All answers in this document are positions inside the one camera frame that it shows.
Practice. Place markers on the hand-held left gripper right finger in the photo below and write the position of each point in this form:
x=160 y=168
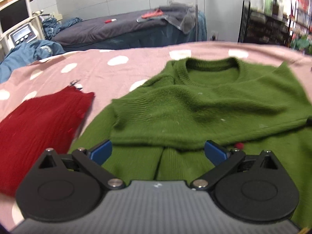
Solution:
x=214 y=152

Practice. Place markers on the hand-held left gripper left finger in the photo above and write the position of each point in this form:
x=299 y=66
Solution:
x=101 y=151

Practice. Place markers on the green knit sweater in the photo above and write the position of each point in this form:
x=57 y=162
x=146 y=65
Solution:
x=195 y=107

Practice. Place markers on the red knit cardigan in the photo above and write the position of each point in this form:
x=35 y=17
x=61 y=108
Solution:
x=41 y=126

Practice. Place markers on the pink polka dot blanket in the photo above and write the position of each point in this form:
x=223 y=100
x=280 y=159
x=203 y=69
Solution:
x=97 y=73

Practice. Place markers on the dark grey treatment bed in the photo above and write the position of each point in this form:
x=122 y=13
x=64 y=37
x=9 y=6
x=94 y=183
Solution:
x=109 y=33

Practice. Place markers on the blue cloth pile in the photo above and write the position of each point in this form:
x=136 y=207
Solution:
x=26 y=53

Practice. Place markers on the small red white item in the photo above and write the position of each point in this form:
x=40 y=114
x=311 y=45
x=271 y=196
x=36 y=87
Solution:
x=110 y=21

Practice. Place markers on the blue crumpled cloth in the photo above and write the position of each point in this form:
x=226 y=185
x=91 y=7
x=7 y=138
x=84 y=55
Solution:
x=58 y=26

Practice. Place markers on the grey towel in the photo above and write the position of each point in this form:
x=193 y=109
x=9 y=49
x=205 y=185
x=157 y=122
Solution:
x=180 y=17

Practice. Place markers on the grey medical device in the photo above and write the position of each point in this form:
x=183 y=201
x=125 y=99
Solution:
x=23 y=35

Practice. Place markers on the metal stand pole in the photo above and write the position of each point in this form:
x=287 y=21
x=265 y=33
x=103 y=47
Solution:
x=196 y=9

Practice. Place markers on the coral pink item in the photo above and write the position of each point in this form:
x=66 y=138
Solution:
x=152 y=14

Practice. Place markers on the green bottle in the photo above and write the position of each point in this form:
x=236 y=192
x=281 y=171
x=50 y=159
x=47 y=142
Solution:
x=268 y=4

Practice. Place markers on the dark bottle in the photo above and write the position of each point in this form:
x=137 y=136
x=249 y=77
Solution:
x=275 y=6

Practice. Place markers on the white monitor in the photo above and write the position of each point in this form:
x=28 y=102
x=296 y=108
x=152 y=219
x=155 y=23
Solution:
x=13 y=14

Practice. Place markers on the shop display shelves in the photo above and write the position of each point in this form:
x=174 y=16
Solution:
x=299 y=9

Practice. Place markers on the wall socket with plug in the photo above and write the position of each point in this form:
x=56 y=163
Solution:
x=214 y=35

